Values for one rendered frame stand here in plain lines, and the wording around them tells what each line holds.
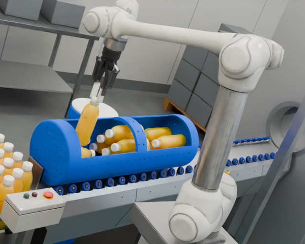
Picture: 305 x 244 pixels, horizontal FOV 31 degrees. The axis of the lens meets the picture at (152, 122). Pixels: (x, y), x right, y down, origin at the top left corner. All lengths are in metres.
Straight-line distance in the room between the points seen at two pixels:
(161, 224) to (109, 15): 0.84
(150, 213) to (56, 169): 0.44
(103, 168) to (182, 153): 0.54
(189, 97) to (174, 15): 1.07
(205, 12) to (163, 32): 5.08
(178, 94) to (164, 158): 3.85
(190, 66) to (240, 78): 4.65
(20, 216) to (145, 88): 5.15
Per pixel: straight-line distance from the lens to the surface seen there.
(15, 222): 1.98
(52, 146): 2.34
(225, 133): 1.85
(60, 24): 5.17
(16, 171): 2.14
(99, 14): 1.98
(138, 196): 2.75
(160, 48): 6.85
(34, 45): 6.02
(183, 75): 6.49
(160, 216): 2.25
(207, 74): 6.19
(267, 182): 3.32
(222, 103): 1.83
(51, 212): 2.05
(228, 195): 2.11
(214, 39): 2.00
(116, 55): 2.20
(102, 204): 2.59
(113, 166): 2.45
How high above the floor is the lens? 2.18
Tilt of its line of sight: 21 degrees down
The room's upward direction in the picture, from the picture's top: 21 degrees clockwise
